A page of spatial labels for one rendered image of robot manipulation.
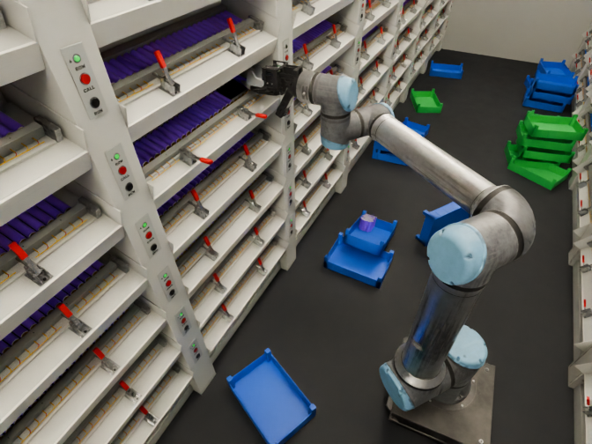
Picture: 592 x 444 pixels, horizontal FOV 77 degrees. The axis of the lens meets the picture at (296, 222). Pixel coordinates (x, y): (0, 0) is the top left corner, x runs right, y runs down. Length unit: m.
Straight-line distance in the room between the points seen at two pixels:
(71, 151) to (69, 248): 0.21
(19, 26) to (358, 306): 1.55
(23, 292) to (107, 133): 0.33
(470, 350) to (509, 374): 0.52
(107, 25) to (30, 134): 0.23
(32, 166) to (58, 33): 0.22
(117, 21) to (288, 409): 1.34
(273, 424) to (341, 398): 0.28
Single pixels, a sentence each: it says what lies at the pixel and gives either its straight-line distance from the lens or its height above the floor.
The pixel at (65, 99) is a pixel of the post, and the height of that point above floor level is 1.22.
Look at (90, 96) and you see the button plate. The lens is 0.78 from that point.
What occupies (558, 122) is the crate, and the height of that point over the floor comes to 0.25.
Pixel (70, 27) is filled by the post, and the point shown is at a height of 1.32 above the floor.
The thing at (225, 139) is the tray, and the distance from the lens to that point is 1.11.
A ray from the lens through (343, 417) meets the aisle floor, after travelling 1.59.
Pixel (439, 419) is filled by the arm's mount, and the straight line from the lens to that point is 1.51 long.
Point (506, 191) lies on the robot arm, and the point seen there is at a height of 0.98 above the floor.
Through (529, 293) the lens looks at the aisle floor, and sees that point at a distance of 2.14.
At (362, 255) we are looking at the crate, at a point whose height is 0.00.
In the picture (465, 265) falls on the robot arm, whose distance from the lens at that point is 0.78.
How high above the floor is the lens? 1.50
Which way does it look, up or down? 44 degrees down
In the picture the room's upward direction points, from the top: 1 degrees counter-clockwise
